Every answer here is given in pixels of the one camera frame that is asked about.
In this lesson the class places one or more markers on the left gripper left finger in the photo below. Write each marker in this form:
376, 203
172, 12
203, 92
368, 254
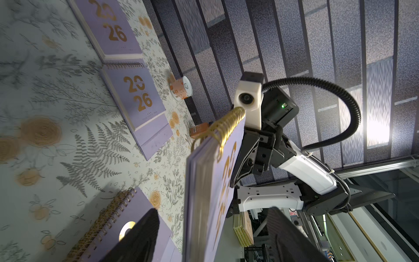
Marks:
139, 245

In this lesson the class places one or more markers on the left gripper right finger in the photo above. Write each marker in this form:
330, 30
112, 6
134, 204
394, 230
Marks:
287, 242

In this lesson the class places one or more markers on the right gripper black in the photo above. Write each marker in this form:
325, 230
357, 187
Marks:
259, 151

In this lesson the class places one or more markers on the purple calendar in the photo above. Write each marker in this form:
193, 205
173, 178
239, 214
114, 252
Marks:
115, 222
133, 89
208, 193
108, 29

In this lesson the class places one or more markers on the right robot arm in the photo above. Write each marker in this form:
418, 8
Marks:
316, 189

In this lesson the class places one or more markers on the brown jar black lid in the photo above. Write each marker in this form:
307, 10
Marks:
198, 130

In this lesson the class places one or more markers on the white orange round can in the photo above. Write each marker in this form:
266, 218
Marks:
181, 88

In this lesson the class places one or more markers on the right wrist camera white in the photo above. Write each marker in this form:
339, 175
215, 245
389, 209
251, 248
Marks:
249, 96

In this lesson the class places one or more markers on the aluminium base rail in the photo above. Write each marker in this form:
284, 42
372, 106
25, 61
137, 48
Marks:
383, 225

